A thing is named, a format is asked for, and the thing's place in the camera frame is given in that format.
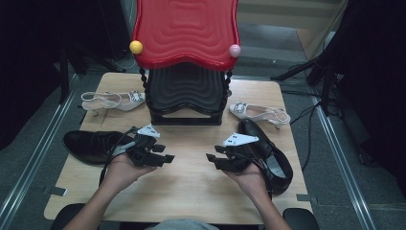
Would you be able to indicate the person's left hand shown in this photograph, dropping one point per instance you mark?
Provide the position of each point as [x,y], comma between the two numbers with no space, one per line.
[123,174]

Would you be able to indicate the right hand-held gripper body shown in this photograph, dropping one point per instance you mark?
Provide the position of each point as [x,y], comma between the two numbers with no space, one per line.
[237,159]

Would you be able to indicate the white slingback shoe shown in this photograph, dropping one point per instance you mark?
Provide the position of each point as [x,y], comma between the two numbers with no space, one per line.
[252,111]
[127,102]

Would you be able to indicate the metal floor rail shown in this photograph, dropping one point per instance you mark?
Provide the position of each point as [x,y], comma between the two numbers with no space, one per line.
[41,147]
[344,169]

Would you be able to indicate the black stand post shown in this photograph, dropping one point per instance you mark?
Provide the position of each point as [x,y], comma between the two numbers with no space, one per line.
[64,76]

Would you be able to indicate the black leather shoe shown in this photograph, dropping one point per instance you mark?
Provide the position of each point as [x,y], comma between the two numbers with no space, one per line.
[281,179]
[86,145]

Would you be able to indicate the black chair armrest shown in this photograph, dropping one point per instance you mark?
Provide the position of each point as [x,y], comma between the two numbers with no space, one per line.
[301,220]
[65,217]

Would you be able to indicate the grey tape piece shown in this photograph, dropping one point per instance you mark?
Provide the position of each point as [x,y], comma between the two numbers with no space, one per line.
[304,198]
[57,191]

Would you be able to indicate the person's right hand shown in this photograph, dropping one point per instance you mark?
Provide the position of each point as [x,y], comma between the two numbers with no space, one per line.
[252,182]

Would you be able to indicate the red and black shoe rack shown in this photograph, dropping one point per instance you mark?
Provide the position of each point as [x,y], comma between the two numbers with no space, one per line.
[186,32]

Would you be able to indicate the black curtain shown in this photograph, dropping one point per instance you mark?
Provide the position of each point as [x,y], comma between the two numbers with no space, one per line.
[376,64]
[32,48]

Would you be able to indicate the black tripod stand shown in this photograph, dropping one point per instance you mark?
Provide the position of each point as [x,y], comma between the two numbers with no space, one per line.
[325,83]

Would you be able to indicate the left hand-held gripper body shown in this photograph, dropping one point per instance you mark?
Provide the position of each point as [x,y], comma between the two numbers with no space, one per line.
[143,153]

